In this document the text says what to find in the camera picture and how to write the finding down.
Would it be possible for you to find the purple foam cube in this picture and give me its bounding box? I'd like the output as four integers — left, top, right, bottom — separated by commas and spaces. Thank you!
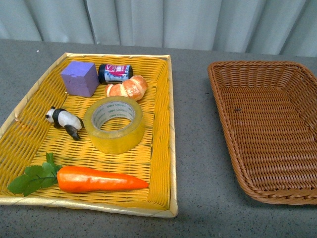
60, 61, 100, 97

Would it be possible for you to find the orange toy carrot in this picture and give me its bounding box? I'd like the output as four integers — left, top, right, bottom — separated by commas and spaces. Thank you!
7, 153, 149, 196

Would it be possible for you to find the toy croissant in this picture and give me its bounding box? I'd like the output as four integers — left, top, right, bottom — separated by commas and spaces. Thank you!
105, 75, 148, 101

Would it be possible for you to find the brown wicker basket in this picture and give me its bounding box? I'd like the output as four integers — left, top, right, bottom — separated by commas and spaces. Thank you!
208, 61, 317, 205

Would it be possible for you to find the yellow woven basket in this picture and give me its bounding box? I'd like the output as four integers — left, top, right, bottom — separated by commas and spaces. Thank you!
0, 53, 178, 218

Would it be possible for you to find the clear yellowish tape roll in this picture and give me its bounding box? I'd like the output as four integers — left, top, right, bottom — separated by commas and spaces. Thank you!
83, 96, 145, 154

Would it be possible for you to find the grey curtain backdrop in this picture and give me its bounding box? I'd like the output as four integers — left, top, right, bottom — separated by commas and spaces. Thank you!
0, 0, 317, 57

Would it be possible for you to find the panda figurine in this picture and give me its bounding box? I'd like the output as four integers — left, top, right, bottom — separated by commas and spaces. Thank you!
45, 106, 84, 141

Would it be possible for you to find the small dark labelled jar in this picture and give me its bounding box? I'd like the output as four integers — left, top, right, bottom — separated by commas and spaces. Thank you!
98, 64, 133, 84

